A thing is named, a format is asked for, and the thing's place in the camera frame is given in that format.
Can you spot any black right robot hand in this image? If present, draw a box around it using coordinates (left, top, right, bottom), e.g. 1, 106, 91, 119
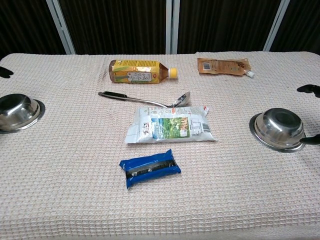
296, 84, 320, 146

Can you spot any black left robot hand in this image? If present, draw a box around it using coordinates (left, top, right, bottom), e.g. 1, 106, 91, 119
0, 65, 15, 79

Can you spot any stainless steel bowl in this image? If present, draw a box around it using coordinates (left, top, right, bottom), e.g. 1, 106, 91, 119
0, 93, 46, 133
249, 107, 307, 153

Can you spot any brown spouted pouch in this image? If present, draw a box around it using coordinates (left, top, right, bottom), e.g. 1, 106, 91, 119
197, 57, 256, 79

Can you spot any dark background curtain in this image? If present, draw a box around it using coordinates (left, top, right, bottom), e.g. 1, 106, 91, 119
0, 0, 320, 60

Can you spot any beige waffle-weave tablecloth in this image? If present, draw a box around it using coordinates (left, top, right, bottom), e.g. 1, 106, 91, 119
0, 51, 320, 240

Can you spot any yellow-capped tea bottle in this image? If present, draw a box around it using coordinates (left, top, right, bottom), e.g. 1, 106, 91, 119
108, 59, 179, 85

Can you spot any white snack bag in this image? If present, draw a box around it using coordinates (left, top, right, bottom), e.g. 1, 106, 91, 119
124, 105, 217, 144

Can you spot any blue packet with black tape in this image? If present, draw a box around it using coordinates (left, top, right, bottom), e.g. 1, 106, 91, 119
118, 148, 182, 190

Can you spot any silver frame post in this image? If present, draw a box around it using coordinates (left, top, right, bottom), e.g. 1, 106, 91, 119
45, 0, 76, 55
165, 0, 179, 55
262, 0, 291, 52

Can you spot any metal ladle with black handle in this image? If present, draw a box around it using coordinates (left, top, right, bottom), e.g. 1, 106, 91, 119
97, 91, 191, 109

